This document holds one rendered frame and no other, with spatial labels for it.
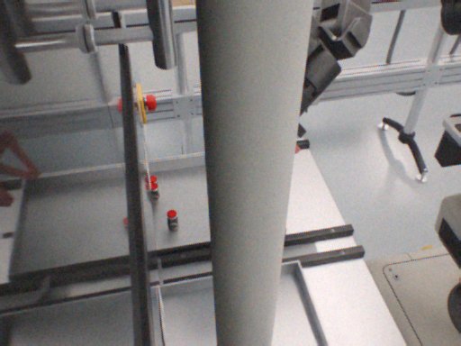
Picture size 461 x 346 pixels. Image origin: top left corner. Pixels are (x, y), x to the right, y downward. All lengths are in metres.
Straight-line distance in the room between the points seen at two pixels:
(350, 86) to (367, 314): 1.41
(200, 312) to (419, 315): 0.95
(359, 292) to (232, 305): 0.75
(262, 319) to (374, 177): 2.27
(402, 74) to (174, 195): 1.45
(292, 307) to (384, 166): 1.73
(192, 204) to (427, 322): 0.93
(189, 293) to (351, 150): 1.82
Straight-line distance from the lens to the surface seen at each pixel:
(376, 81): 2.19
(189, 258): 0.91
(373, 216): 2.25
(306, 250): 0.95
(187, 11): 1.74
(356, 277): 0.93
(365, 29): 0.72
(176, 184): 1.07
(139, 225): 0.56
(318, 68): 0.68
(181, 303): 0.88
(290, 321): 0.86
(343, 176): 2.41
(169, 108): 1.96
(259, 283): 0.16
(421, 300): 1.69
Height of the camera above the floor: 1.64
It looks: 44 degrees down
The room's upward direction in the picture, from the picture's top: straight up
